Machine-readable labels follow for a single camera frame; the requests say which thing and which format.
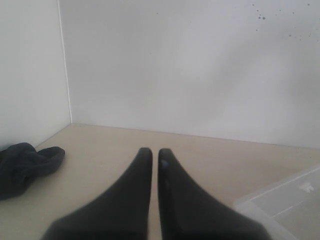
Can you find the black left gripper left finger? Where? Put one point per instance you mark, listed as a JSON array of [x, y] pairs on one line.
[[119, 213]]

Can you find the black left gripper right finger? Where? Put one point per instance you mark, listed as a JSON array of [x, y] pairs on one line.
[[188, 212]]

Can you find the clear plastic storage box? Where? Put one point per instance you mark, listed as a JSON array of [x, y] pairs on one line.
[[289, 209]]

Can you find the dark crumpled cloth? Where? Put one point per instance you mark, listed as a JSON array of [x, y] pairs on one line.
[[21, 164]]

